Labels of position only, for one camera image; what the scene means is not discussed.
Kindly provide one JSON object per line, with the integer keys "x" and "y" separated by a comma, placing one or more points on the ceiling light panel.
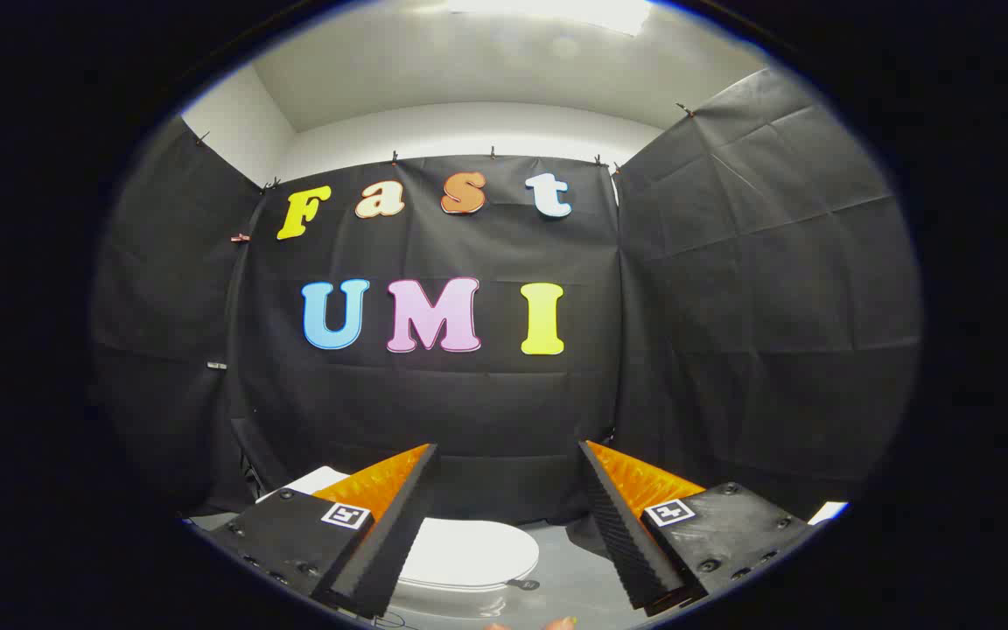
{"x": 556, "y": 12}

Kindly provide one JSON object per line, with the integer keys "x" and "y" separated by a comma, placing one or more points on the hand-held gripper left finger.
{"x": 390, "y": 542}

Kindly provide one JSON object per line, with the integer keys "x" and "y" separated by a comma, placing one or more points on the small white object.
{"x": 828, "y": 512}

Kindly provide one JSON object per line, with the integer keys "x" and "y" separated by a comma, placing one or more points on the white toilet tank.
{"x": 313, "y": 480}

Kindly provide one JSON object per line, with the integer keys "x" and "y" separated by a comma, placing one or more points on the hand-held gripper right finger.
{"x": 622, "y": 534}

